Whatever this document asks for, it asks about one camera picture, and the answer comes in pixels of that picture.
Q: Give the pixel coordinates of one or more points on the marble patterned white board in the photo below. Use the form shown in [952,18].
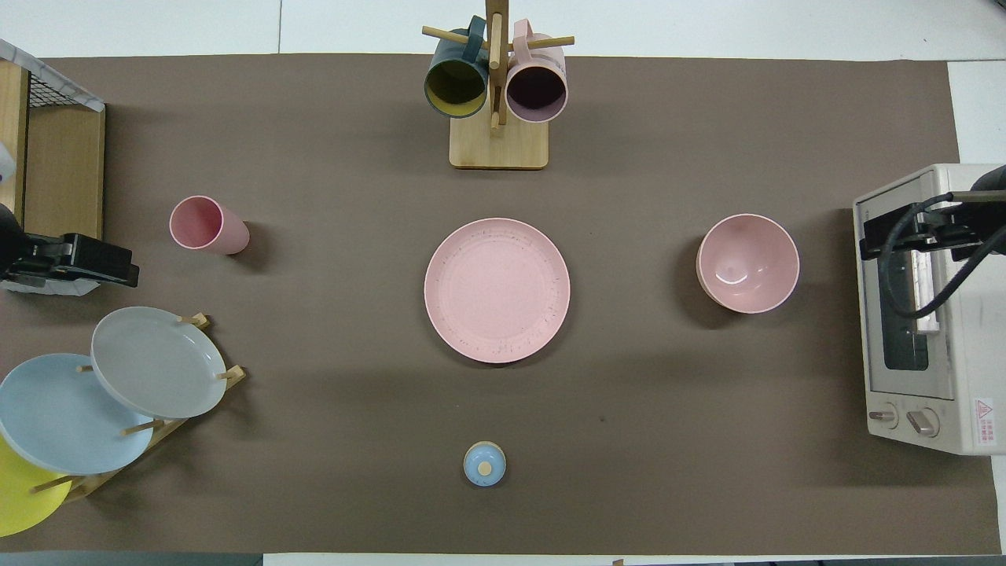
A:
[47,69]

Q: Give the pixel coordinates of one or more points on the frosted white container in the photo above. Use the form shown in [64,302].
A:
[5,161]

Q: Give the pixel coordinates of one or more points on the grey plate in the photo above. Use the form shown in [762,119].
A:
[157,362]

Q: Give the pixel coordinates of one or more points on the wooden shelf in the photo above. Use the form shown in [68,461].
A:
[63,173]

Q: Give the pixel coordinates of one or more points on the brown table mat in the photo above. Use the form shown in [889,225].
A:
[354,440]

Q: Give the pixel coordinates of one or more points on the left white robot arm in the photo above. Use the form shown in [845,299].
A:
[47,287]

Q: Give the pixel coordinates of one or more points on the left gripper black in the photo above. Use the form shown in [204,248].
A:
[55,258]

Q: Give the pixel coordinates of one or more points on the pale pink mug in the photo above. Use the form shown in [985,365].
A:
[537,90]

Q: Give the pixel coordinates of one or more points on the wooden plate rack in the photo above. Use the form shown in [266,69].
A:
[233,375]

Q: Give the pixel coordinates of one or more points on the wooden mug tree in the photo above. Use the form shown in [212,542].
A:
[499,145]

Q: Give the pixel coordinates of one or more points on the dark teal mug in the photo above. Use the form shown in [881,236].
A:
[456,86]

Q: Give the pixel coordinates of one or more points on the light blue plate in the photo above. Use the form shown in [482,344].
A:
[63,417]

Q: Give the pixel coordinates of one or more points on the pink bowl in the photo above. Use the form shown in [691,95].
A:
[748,263]

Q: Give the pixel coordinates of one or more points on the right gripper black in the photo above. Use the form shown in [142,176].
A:
[963,228]

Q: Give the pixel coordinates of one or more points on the pink speckled plate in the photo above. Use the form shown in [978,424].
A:
[497,291]

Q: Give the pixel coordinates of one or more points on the beige toaster oven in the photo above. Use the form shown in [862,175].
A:
[971,354]

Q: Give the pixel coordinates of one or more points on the yellow plate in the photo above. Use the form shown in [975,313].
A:
[20,503]

